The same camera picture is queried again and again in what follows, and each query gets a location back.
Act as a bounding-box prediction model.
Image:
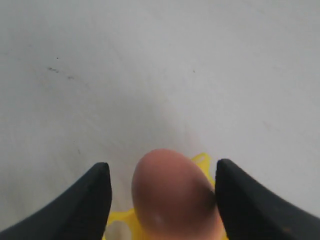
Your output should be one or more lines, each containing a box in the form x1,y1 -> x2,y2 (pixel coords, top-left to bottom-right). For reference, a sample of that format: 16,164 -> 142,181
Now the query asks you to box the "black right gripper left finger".
0,162 -> 112,240

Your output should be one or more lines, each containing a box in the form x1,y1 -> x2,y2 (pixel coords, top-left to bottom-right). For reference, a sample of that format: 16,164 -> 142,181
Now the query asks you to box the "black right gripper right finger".
215,159 -> 320,240

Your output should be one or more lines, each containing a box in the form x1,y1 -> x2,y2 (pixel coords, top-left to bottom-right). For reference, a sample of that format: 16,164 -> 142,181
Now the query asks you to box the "brown egg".
131,148 -> 224,240

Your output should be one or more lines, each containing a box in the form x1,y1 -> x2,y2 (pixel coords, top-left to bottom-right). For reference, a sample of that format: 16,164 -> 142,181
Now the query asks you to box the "yellow plastic egg tray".
106,152 -> 215,240

